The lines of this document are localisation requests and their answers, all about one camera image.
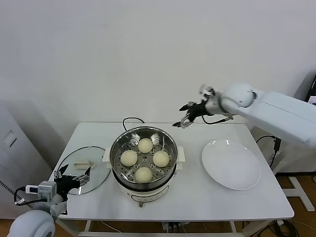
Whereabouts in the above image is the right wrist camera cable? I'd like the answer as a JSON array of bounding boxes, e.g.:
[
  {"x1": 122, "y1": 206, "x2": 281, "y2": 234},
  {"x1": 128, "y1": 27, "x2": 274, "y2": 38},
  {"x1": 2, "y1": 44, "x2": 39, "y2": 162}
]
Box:
[{"x1": 201, "y1": 112, "x2": 234, "y2": 125}]

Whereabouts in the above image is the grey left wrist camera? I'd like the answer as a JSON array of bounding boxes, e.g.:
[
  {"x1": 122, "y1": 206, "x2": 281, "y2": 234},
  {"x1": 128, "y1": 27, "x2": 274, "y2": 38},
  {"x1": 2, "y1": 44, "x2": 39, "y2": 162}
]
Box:
[{"x1": 37, "y1": 181, "x2": 56, "y2": 200}]

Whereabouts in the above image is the black hub cable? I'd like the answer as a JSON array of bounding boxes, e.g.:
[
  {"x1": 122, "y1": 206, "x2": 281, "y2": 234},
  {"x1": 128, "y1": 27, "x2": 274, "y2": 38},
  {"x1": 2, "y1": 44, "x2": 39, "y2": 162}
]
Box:
[
  {"x1": 270, "y1": 149, "x2": 279, "y2": 170},
  {"x1": 256, "y1": 135, "x2": 276, "y2": 144}
]

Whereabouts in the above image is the round white steamed baozi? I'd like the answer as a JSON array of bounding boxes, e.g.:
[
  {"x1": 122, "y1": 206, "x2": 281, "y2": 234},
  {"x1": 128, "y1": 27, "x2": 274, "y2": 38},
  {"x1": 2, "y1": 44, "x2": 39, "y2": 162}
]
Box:
[
  {"x1": 137, "y1": 138, "x2": 153, "y2": 154},
  {"x1": 120, "y1": 150, "x2": 138, "y2": 166},
  {"x1": 153, "y1": 151, "x2": 170, "y2": 167},
  {"x1": 134, "y1": 166, "x2": 153, "y2": 184}
]

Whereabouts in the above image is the white round plate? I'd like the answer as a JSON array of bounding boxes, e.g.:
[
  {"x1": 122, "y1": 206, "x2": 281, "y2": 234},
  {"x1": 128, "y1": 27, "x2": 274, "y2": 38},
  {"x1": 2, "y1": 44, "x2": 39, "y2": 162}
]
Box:
[{"x1": 201, "y1": 139, "x2": 262, "y2": 191}]

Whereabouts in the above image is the white power strip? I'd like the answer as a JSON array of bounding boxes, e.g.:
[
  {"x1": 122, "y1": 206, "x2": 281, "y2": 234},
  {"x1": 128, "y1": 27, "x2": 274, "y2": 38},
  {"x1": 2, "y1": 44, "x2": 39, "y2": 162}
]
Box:
[{"x1": 161, "y1": 221, "x2": 190, "y2": 233}]

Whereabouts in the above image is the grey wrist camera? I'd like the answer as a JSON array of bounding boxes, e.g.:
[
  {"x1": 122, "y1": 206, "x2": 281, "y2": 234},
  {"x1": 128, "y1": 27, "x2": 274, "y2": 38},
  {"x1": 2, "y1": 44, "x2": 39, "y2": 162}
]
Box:
[
  {"x1": 37, "y1": 181, "x2": 56, "y2": 200},
  {"x1": 199, "y1": 83, "x2": 215, "y2": 98}
]

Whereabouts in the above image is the black floor cable coil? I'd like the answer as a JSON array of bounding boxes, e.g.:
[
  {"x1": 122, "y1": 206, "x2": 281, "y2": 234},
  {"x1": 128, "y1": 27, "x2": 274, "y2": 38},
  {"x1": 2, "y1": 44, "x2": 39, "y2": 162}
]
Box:
[{"x1": 268, "y1": 218, "x2": 301, "y2": 237}]

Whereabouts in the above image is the black cooker power cable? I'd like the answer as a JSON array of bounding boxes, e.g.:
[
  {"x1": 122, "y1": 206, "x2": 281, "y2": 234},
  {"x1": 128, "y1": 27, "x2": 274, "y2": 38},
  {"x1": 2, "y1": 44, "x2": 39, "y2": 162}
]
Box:
[{"x1": 122, "y1": 117, "x2": 146, "y2": 133}]

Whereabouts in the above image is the stainless steel steamer basket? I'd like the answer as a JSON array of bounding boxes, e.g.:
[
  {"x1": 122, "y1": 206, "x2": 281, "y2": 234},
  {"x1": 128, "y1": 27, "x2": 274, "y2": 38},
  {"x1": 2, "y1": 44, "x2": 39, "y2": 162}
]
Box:
[{"x1": 102, "y1": 126, "x2": 185, "y2": 191}]

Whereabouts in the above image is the cream electric cooker base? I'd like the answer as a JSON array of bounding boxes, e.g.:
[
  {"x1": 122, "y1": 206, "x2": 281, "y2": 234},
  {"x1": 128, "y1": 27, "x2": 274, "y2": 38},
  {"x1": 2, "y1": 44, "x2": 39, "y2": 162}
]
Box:
[{"x1": 106, "y1": 161, "x2": 185, "y2": 208}]

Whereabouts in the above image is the dark laptop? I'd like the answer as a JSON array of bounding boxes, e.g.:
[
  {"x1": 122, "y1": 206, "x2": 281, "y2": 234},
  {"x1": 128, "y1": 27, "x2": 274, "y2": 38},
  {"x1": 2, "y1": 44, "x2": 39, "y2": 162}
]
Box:
[{"x1": 306, "y1": 73, "x2": 316, "y2": 106}]

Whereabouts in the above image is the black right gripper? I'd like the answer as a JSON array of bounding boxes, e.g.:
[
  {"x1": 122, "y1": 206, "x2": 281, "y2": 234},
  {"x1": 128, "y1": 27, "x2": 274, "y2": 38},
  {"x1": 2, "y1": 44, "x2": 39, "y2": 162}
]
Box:
[{"x1": 172, "y1": 101, "x2": 207, "y2": 128}]

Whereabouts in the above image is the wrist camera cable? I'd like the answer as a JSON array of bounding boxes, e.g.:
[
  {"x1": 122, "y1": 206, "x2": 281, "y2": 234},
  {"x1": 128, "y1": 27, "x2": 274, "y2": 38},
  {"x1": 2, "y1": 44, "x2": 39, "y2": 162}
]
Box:
[
  {"x1": 13, "y1": 185, "x2": 39, "y2": 205},
  {"x1": 201, "y1": 112, "x2": 234, "y2": 125}
]

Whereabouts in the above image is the white desk foot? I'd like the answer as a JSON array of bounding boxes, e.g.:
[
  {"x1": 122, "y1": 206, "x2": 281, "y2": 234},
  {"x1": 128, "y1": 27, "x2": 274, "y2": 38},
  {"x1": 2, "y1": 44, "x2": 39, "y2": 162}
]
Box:
[{"x1": 281, "y1": 175, "x2": 316, "y2": 213}]

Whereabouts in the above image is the white cabinet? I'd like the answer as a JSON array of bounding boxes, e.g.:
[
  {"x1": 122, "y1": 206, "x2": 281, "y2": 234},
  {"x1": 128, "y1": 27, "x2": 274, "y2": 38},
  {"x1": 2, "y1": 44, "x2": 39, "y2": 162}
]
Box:
[{"x1": 0, "y1": 101, "x2": 54, "y2": 220}]

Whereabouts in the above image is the glass lid with cream handle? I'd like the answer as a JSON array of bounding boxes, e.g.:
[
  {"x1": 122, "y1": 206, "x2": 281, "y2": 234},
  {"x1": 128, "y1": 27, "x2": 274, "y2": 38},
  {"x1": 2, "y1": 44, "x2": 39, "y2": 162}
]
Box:
[{"x1": 56, "y1": 146, "x2": 112, "y2": 193}]

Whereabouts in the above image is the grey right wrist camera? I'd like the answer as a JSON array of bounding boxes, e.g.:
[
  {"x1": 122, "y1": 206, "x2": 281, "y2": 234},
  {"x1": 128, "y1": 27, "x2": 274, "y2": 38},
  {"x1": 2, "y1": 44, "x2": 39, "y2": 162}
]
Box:
[{"x1": 199, "y1": 83, "x2": 215, "y2": 98}]

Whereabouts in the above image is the white table frame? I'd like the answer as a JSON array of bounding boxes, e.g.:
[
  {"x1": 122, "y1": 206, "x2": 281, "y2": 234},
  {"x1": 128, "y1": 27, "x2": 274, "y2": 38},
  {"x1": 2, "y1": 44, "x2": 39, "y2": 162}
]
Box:
[{"x1": 55, "y1": 218, "x2": 278, "y2": 237}]

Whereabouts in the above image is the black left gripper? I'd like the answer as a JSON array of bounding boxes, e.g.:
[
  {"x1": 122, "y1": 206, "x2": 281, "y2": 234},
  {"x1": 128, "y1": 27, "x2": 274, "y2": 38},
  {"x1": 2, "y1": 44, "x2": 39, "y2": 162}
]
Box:
[{"x1": 53, "y1": 164, "x2": 92, "y2": 200}]

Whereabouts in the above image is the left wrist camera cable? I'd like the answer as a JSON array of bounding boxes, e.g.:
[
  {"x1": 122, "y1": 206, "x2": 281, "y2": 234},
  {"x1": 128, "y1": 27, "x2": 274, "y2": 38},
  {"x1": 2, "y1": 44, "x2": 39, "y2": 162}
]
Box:
[{"x1": 13, "y1": 185, "x2": 39, "y2": 205}]

